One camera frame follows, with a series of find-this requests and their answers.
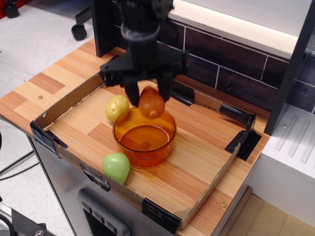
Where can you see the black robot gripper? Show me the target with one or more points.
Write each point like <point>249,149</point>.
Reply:
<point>138,63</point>

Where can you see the orange toy carrot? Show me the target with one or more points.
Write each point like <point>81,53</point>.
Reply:
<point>151,103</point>

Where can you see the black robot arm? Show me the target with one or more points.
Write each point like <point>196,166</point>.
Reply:
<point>141,20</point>

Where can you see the orange transparent plastic pot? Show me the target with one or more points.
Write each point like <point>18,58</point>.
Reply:
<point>145,141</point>

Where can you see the cardboard fence with black tape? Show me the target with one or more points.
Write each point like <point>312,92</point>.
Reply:
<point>177,175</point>

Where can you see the yellow toy potato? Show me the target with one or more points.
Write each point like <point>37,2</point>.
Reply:
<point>116,105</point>

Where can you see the green toy pear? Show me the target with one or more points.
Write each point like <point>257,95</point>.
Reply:
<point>117,167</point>

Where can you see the grey oven control panel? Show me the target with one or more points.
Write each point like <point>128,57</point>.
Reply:
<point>101,222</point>

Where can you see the white toy sink drainboard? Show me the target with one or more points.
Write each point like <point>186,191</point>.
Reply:
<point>292,143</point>

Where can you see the black equipment corner with screw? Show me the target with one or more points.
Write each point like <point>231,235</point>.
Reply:
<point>13,223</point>

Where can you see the dark wooden post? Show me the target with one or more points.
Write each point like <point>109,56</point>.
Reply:
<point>104,16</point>

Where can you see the grey vertical frame post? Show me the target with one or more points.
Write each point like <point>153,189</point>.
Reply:
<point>298,86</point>

